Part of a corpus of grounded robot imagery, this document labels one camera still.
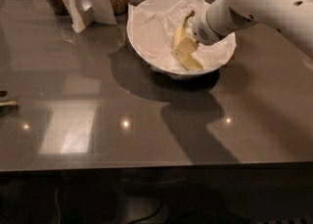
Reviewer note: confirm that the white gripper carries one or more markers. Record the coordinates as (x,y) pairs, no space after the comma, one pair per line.
(201,31)

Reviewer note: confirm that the yellow banana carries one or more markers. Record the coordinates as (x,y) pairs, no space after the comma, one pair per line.
(180,33)

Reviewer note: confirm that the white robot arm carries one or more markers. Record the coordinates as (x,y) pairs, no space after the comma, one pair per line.
(291,18)

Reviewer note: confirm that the white bowl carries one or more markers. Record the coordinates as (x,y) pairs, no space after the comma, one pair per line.
(143,52)

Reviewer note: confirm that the white crumpled paper liner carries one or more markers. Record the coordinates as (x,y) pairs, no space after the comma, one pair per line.
(153,35)

